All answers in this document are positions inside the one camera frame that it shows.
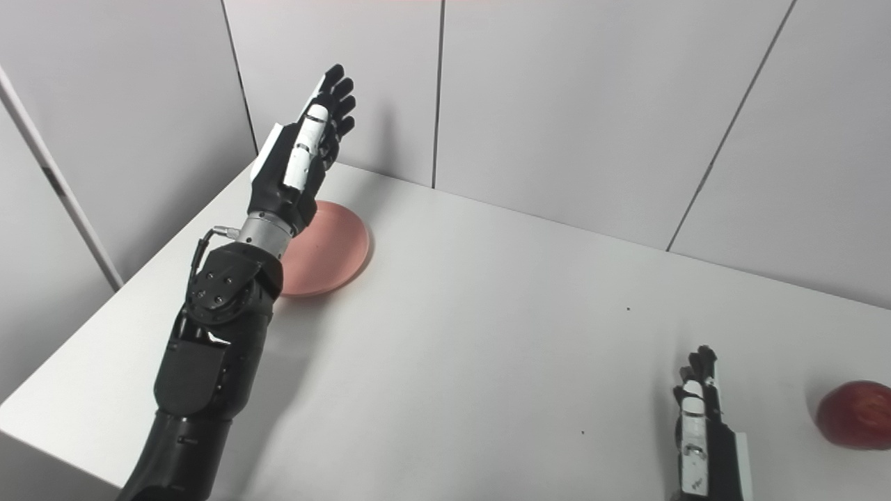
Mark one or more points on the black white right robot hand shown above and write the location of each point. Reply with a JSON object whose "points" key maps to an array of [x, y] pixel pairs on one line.
{"points": [[724, 459]]}

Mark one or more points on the red apple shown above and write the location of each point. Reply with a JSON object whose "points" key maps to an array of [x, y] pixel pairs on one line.
{"points": [[856, 415]]}

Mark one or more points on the pink round plate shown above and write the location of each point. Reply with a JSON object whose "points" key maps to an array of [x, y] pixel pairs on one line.
{"points": [[327, 250]]}

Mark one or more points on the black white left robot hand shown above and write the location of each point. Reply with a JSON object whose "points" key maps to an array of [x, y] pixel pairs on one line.
{"points": [[278, 188]]}

